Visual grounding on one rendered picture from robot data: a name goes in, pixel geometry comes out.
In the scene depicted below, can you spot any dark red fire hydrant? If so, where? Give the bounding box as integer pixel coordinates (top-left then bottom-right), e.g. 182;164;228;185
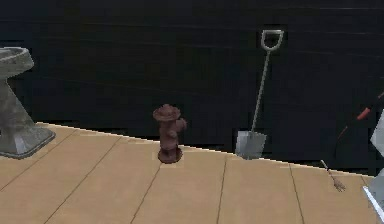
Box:
152;103;188;165

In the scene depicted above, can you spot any grey metal shovel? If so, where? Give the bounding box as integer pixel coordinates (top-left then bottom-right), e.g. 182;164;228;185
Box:
234;29;285;161

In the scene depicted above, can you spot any small brown hand rake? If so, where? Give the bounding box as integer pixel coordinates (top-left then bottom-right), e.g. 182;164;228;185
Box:
320;159;347;193

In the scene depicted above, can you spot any pale grey angular object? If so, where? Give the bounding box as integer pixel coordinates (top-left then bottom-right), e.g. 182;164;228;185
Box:
362;109;384;224

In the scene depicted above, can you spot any red handled black tool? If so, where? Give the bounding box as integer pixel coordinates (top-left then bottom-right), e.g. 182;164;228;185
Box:
334;91;384;158

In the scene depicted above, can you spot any grey stone pedestal basin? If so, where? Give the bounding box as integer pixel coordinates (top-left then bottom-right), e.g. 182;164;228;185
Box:
0;46;57;160

